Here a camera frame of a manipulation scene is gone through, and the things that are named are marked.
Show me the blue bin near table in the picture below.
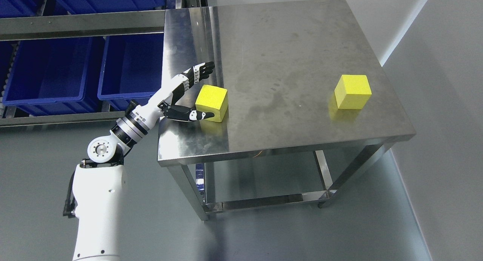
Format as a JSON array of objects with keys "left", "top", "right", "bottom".
[{"left": 97, "top": 34, "right": 164, "bottom": 111}]

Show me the blue bin upper shelf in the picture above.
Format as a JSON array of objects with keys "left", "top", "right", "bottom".
[{"left": 56, "top": 0, "right": 176, "bottom": 15}]

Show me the blue bin far left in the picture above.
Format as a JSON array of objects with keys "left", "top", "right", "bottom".
[{"left": 0, "top": 41, "right": 15, "bottom": 103}]

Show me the blue bin middle left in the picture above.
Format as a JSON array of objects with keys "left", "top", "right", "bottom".
[{"left": 2, "top": 37, "right": 105, "bottom": 116}]

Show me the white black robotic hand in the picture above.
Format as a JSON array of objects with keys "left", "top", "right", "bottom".
[{"left": 131, "top": 61, "right": 215, "bottom": 128}]

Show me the blue bin upper left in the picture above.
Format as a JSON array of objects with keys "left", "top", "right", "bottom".
[{"left": 0, "top": 0, "right": 43, "bottom": 18}]

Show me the yellow foam block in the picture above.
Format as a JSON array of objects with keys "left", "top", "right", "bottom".
[
  {"left": 334, "top": 74, "right": 372, "bottom": 110},
  {"left": 195, "top": 84, "right": 228, "bottom": 123}
]

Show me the stainless steel table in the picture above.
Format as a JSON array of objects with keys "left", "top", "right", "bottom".
[{"left": 157, "top": 0, "right": 416, "bottom": 220}]

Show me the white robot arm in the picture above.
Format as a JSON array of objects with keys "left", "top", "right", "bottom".
[{"left": 62, "top": 111, "right": 150, "bottom": 261}]

